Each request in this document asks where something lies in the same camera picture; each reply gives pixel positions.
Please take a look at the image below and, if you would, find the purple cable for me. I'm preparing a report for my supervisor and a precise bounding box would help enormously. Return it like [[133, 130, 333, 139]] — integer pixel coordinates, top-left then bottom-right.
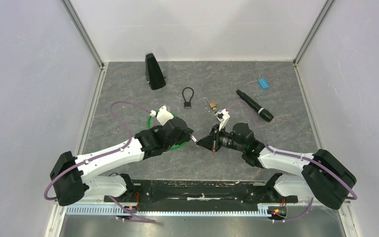
[[226, 99, 358, 224], [43, 100, 157, 224]]

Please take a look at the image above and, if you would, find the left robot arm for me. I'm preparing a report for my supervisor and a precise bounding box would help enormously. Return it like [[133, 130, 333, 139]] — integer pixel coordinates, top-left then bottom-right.
[[44, 117, 194, 206]]

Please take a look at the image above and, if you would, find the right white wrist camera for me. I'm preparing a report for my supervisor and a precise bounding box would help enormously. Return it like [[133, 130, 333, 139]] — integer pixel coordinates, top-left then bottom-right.
[[215, 109, 230, 131]]

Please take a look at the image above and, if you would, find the green cable lock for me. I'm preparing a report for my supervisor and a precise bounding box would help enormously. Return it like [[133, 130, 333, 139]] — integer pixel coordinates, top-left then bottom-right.
[[147, 114, 187, 150]]

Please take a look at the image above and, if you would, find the blue toy brick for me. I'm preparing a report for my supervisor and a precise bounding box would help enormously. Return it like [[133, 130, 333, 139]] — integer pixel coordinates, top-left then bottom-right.
[[258, 78, 269, 90]]

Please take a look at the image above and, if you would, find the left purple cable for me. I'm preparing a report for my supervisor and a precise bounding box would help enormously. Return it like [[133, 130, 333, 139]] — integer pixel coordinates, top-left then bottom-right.
[[43, 100, 157, 224]]

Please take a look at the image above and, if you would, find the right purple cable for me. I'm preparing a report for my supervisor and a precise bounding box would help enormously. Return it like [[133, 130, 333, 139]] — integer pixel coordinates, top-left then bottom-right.
[[226, 99, 358, 224]]

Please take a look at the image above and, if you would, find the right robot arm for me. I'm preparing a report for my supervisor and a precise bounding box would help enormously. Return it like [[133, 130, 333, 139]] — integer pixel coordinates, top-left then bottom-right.
[[197, 123, 357, 209]]

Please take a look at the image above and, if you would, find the black microphone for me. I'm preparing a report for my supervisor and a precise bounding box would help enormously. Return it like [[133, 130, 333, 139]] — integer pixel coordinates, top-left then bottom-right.
[[236, 89, 274, 122]]

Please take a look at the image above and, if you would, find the black metronome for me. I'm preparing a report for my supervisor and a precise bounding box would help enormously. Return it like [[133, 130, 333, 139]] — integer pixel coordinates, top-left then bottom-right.
[[145, 53, 166, 90]]

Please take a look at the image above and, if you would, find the brass padlock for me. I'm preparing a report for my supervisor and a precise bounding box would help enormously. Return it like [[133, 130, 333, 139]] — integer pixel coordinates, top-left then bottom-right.
[[202, 97, 217, 111]]

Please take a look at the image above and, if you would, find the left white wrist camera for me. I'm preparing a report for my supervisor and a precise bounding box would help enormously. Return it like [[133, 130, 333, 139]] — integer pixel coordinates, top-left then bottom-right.
[[150, 105, 175, 125]]

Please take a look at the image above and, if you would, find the white cable duct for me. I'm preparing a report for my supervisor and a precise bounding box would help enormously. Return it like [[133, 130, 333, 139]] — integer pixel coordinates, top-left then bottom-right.
[[66, 204, 271, 218]]

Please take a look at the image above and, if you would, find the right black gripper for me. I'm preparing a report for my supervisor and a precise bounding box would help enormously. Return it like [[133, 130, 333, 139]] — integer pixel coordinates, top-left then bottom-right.
[[197, 123, 245, 152]]

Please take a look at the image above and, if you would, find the black cable padlock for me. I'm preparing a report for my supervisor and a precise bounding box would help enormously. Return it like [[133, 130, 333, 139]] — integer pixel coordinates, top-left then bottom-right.
[[182, 87, 194, 109]]

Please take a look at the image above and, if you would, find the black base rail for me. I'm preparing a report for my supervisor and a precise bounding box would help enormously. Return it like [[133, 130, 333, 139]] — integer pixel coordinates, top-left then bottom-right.
[[116, 179, 298, 211]]

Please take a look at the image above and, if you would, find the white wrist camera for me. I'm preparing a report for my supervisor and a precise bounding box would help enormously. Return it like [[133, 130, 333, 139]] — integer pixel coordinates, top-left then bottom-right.
[[150, 105, 175, 125], [215, 109, 230, 131]]

